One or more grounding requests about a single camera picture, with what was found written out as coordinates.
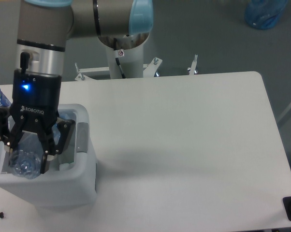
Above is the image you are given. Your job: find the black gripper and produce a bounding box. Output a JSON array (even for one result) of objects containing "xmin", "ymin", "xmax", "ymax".
[{"xmin": 0, "ymin": 70, "xmax": 76, "ymax": 174}]

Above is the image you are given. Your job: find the clear plastic water bottle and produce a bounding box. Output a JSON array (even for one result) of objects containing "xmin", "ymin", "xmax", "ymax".
[{"xmin": 8, "ymin": 111, "xmax": 76, "ymax": 180}]

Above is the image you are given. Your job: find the white plastic bag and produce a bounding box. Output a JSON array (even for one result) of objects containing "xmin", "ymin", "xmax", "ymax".
[{"xmin": 58, "ymin": 154, "xmax": 74, "ymax": 171}]

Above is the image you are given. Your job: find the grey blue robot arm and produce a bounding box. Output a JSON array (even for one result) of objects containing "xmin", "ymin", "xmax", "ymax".
[{"xmin": 0, "ymin": 0, "xmax": 154, "ymax": 174}]

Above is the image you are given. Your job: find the white trash can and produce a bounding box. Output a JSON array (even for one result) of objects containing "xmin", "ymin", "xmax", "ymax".
[{"xmin": 0, "ymin": 104, "xmax": 97, "ymax": 207}]

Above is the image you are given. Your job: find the blue plastic bag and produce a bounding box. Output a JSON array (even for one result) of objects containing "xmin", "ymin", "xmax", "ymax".
[{"xmin": 244, "ymin": 0, "xmax": 289, "ymax": 30}]

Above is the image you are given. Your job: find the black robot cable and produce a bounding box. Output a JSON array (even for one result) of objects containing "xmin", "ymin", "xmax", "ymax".
[{"xmin": 113, "ymin": 38, "xmax": 126, "ymax": 79}]

